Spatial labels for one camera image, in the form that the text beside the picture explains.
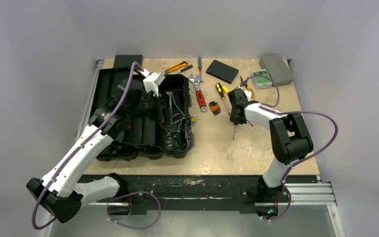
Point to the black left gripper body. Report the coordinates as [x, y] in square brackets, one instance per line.
[150, 106]

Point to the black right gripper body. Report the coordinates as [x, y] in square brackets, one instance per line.
[237, 116]

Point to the black plastic toolbox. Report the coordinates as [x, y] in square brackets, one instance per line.
[153, 126]

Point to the black handled pliers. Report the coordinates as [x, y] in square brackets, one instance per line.
[176, 131]

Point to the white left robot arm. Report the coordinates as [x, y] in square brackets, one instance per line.
[59, 194]

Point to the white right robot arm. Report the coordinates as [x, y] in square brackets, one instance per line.
[290, 138]

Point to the black yellow stubby screwdriver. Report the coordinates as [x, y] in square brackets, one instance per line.
[221, 92]

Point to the black orange hex key holder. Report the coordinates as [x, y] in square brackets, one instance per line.
[215, 108]

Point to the green labelled clear box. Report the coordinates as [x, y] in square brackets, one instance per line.
[261, 81]

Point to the black flat box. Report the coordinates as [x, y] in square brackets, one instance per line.
[222, 71]

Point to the yellow utility knife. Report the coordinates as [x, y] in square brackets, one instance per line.
[176, 67]

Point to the grey plastic case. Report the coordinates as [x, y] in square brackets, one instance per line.
[277, 69]

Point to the red blue screwdriver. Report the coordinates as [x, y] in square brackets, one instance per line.
[199, 61]

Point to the yellow handled pliers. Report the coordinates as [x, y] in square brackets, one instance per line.
[247, 87]

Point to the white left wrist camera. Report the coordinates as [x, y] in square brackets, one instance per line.
[152, 81]

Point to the red handled adjustable wrench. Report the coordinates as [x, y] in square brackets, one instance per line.
[196, 81]

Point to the black network switch box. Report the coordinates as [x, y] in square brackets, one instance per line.
[125, 61]

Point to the aluminium rail frame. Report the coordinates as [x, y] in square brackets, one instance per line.
[274, 206]

